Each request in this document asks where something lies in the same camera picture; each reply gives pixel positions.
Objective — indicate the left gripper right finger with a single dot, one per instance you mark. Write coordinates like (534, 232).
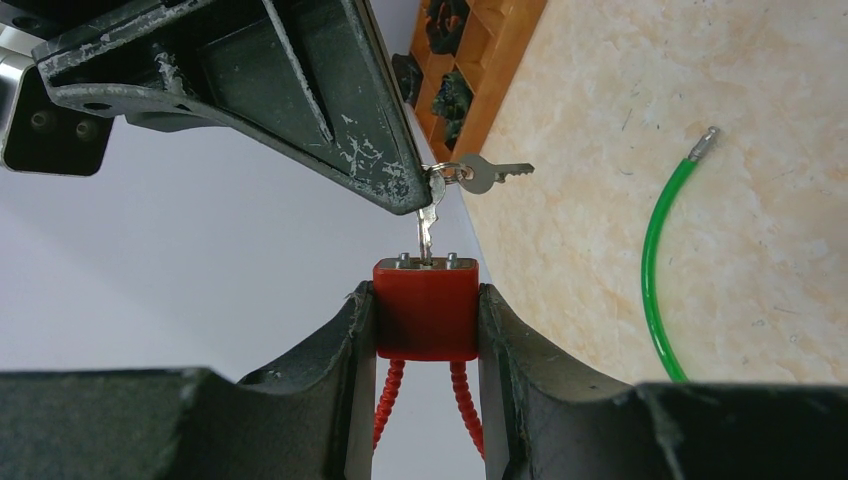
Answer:
(547, 415)

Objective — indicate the red cable padlock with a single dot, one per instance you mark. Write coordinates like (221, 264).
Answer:
(427, 311)

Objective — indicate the silver key pair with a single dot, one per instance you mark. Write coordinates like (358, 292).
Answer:
(474, 173)

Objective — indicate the dark green flower right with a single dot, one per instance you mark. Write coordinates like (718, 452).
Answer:
(452, 103)

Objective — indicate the green cable lock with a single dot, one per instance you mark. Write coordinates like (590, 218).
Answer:
(650, 252)

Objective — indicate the dark green flower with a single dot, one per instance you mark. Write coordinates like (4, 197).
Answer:
(452, 103)
(409, 77)

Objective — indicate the dark green flower left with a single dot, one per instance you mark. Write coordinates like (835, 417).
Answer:
(409, 77)

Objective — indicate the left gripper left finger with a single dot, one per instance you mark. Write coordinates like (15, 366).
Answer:
(309, 414)

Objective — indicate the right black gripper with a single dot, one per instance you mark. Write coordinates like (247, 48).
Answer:
(38, 136)

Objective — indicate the dark orange flower centre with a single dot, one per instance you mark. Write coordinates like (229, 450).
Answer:
(445, 21)

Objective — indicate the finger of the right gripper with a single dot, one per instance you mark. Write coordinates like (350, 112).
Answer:
(309, 79)

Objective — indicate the orange wooden compartment tray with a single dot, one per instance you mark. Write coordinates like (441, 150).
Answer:
(491, 49)

